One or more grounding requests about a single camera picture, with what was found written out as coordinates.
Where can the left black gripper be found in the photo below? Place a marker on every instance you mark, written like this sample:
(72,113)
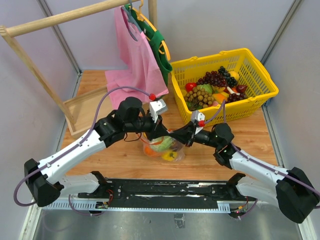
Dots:
(157,129)

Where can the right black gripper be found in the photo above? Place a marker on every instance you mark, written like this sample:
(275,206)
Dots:
(186,134)

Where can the green cabbage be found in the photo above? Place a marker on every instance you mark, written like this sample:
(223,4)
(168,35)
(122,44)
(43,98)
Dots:
(161,144)

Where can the clear zip top bag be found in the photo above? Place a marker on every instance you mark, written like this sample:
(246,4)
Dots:
(177,146)

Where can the orange fruit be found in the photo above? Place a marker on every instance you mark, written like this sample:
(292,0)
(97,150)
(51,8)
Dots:
(149,151)

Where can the yellow bell pepper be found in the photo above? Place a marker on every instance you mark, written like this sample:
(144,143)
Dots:
(170,156)

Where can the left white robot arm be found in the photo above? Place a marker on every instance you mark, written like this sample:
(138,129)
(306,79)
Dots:
(46,179)

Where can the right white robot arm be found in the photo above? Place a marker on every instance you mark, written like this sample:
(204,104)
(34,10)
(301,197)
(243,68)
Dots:
(289,190)

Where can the brown longan bunch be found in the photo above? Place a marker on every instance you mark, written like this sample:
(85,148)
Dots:
(198,99)

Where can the green guava fruit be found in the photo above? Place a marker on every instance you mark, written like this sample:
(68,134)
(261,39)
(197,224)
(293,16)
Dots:
(207,88)

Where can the pink shirt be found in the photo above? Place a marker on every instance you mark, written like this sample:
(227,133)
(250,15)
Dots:
(142,71)

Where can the dark purple grape bunch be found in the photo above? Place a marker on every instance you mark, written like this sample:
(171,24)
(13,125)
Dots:
(218,78)

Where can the yellow peach fruit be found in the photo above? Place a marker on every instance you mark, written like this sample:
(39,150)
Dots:
(234,74)

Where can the wooden clothes rack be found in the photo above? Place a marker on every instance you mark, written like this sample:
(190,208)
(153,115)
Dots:
(73,59)

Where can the yellow plastic basket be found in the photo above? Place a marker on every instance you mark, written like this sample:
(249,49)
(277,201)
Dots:
(255,84)

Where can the green shirt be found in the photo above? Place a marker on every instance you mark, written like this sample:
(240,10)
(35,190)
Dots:
(154,40)

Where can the yellow hanger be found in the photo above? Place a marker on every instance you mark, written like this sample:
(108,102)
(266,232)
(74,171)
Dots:
(163,48)

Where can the grey hanger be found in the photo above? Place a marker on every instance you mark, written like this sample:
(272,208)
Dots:
(132,25)

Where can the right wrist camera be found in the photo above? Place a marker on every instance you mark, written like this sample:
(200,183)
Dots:
(198,120)

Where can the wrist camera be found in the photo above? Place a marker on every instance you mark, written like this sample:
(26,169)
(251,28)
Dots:
(198,120)
(157,108)

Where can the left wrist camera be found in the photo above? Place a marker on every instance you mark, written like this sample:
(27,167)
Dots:
(157,108)

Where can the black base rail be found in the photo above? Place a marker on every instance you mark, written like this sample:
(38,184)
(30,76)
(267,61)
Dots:
(163,195)

